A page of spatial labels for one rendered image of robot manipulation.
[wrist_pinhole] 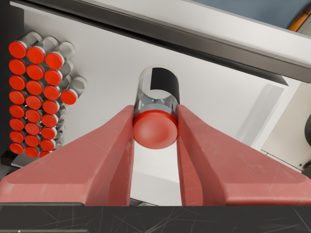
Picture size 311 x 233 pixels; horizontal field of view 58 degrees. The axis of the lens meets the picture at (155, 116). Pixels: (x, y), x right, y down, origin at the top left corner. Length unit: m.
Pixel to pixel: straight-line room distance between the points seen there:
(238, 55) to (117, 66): 0.16
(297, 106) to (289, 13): 0.39
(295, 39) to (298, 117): 0.81
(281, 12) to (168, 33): 1.00
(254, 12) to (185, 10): 0.94
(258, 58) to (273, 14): 0.95
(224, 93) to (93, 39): 0.19
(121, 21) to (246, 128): 0.23
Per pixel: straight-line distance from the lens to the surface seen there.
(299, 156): 1.31
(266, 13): 1.30
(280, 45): 0.39
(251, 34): 0.38
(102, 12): 0.36
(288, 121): 1.19
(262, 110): 0.41
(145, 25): 0.35
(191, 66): 0.38
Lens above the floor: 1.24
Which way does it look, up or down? 58 degrees down
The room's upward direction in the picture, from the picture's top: 169 degrees counter-clockwise
